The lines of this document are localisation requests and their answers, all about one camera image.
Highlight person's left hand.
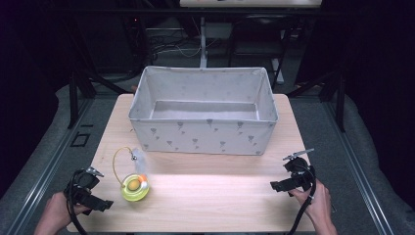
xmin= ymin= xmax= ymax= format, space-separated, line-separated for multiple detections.
xmin=44 ymin=191 xmax=91 ymax=232

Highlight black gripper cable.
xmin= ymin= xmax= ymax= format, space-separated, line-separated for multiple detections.
xmin=286 ymin=164 xmax=317 ymax=235
xmin=66 ymin=169 xmax=90 ymax=235

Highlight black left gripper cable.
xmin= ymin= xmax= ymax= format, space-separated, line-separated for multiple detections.
xmin=66 ymin=169 xmax=90 ymax=235

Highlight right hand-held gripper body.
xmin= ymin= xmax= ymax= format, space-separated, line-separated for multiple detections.
xmin=269 ymin=156 xmax=317 ymax=198

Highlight grey printed fabric storage box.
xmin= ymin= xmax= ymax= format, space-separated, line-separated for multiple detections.
xmin=127 ymin=66 xmax=279 ymax=157

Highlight loose cables on floor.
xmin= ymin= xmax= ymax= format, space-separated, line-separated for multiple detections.
xmin=148 ymin=30 xmax=220 ymax=60

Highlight person's right hand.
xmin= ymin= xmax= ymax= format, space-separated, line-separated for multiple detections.
xmin=288 ymin=178 xmax=333 ymax=227

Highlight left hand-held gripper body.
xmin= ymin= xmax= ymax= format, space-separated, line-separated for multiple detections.
xmin=64 ymin=169 xmax=115 ymax=216

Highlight aluminium floor rail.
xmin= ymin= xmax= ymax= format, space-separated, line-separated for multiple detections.
xmin=5 ymin=97 xmax=96 ymax=235
xmin=324 ymin=101 xmax=395 ymax=235

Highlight white desk with legs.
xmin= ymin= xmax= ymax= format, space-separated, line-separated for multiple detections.
xmin=179 ymin=0 xmax=323 ymax=84

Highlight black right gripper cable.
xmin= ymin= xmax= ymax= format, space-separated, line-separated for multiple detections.
xmin=286 ymin=164 xmax=317 ymax=235

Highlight yellow round toy with cord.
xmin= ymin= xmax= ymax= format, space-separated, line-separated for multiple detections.
xmin=112 ymin=146 xmax=152 ymax=203

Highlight black metal stand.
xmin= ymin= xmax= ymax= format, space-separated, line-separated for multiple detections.
xmin=287 ymin=70 xmax=346 ymax=133
xmin=67 ymin=65 xmax=99 ymax=129

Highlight black chair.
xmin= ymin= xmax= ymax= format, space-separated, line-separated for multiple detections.
xmin=227 ymin=14 xmax=292 ymax=68

